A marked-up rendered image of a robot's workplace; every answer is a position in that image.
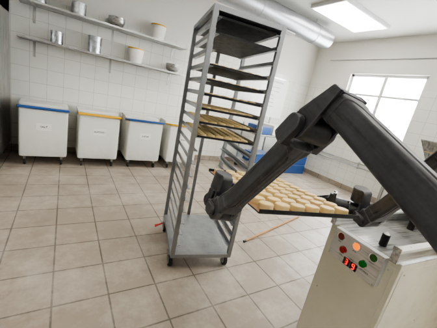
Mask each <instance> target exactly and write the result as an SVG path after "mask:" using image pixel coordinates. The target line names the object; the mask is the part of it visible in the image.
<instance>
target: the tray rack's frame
mask: <svg viewBox="0 0 437 328"><path fill-rule="evenodd" d="M212 12H213V6H212V7H211V8H210V9H209V10H208V11H207V12H206V13H205V14H204V15H203V16H202V17H201V18H200V20H199V21H198V22H197V23H196V24H195V25H194V29H193V33H192V41H191V48H190V53H189V61H188V65H187V73H186V78H185V86H184V90H183V97H182V103H181V110H180V114H179V122H178V130H177V135H176V142H175V147H174V155H173V159H172V167H171V171H170V179H169V184H168V191H167V196H166V204H165V212H164V218H163V225H164V222H165V228H166V236H167V240H168V249H167V258H166V260H167V263H168V255H170V251H171V246H172V240H173V235H174V231H173V227H172V221H171V218H170V214H169V213H168V207H169V202H170V194H171V190H172V182H173V178H174V171H175V166H176V158H177V154H178V146H179V139H180V135H181V127H182V123H183V115H184V110H185V103H186V99H187V91H188V87H189V79H190V74H191V67H192V60H193V55H194V48H195V43H196V35H197V31H198V30H199V28H201V27H202V26H203V25H204V24H205V23H206V22H207V21H208V20H209V19H210V18H211V17H212ZM219 15H221V16H225V17H227V18H231V19H233V20H237V21H240V22H243V23H247V24H249V25H253V26H255V27H259V28H261V29H265V30H267V31H271V32H274V33H279V32H280V31H282V28H283V25H280V24H277V23H274V22H271V21H268V20H264V19H262V18H259V17H256V16H253V15H250V14H247V13H245V12H241V11H239V10H236V9H233V8H230V7H226V6H224V5H220V6H219ZM203 144H204V138H201V141H200V147H199V151H198V158H197V162H196V168H195V173H194V179H193V183H192V190H191V196H190V201H189V207H188V211H187V214H182V218H183V222H184V224H180V228H181V233H182V235H178V238H179V243H180V246H176V251H175V256H174V258H221V260H222V261H223V258H227V255H228V254H227V249H228V248H227V246H226V244H225V242H224V240H223V239H222V236H221V235H220V232H219V230H218V228H217V226H216V224H215V222H214V220H212V219H210V218H209V215H195V214H190V212H191V206H192V200H193V196H194V189H195V185H196V179H197V175H198V169H199V164H200V158H201V154H202V148H203ZM163 225H162V227H163Z"/></svg>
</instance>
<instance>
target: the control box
mask: <svg viewBox="0 0 437 328"><path fill-rule="evenodd" d="M339 233H342V234H343V235H344V239H343V240H341V239H339V237H338V234H339ZM354 243H358V244H359V246H360V249H359V250H355V249H354V248H353V244H354ZM340 247H344V248H346V252H345V253H341V252H340V250H339V248H340ZM328 252H329V253H330V254H332V255H333V256H335V257H336V258H337V259H338V260H339V261H341V262H342V263H344V261H345V259H347V260H348V262H347V264H346V266H347V267H348V268H350V269H351V265H352V264H354V265H355V267H354V270H353V271H354V272H355V273H356V274H357V275H359V276H360V277H361V278H363V280H365V281H366V282H368V283H369V284H370V285H372V286H373V287H375V286H378V284H379V282H380V280H381V278H382V275H383V273H384V270H385V268H386V266H387V264H388V262H389V259H390V258H389V257H388V256H386V255H385V254H383V253H382V252H380V251H379V250H377V249H375V248H374V247H372V246H371V245H369V244H368V243H366V242H365V241H363V240H361V239H360V238H358V237H357V236H355V235H354V234H352V233H350V232H349V231H347V230H345V229H344V228H343V227H341V226H338V227H337V228H336V231H335V233H334V237H333V238H332V242H331V244H330V247H329V250H328ZM371 254H374V255H376V256H377V261H376V262H372V261H371V260H370V257H369V256H370V255H371ZM360 260H363V261H364V262H365V263H366V266H365V267H364V268H362V267H360V266H359V264H358V262H359V261H360ZM351 270H352V269H351Z"/></svg>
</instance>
